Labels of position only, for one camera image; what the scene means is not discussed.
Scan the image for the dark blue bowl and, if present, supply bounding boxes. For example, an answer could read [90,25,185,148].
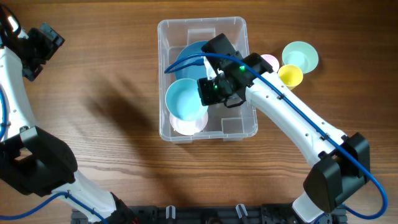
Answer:
[174,41,207,80]

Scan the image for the light blue small bowl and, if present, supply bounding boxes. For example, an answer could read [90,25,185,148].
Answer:
[165,78,208,121]

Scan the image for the pink small bowl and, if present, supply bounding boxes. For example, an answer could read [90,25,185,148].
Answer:
[169,112,208,136]

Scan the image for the mint green small bowl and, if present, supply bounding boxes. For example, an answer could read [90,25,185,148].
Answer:
[282,41,319,74]

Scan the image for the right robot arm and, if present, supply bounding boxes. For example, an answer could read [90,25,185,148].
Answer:
[198,53,374,223]

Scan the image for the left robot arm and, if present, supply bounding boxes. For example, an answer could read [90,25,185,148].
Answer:
[1,4,139,223]

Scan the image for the clear plastic storage container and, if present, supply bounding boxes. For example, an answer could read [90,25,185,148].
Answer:
[157,17,258,144]

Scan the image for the pink cup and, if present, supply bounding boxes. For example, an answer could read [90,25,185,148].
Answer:
[261,54,280,72]

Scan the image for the yellow cup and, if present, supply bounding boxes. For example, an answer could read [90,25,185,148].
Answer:
[278,65,303,90]

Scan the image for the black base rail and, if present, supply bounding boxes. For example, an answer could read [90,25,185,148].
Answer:
[70,203,348,224]

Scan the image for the left blue cable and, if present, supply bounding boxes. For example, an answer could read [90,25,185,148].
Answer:
[0,88,108,224]

